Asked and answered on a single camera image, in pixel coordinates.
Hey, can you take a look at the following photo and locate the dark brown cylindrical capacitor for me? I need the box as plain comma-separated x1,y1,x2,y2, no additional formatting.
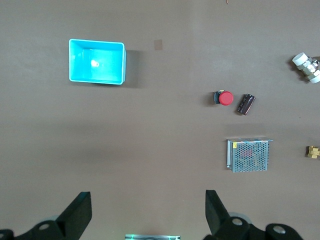
235,93,257,116

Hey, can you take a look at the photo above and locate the metal mesh power supply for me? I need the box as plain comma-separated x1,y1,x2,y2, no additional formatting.
226,136,274,174

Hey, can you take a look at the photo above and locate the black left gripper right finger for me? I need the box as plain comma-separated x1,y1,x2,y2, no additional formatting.
204,189,305,240

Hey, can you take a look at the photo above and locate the cyan plastic box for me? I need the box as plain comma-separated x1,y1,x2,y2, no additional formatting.
68,38,127,86

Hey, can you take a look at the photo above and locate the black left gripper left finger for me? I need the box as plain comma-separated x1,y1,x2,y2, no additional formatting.
0,191,93,240

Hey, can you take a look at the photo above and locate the red mushroom push button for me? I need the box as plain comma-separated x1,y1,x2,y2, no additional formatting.
212,89,235,106

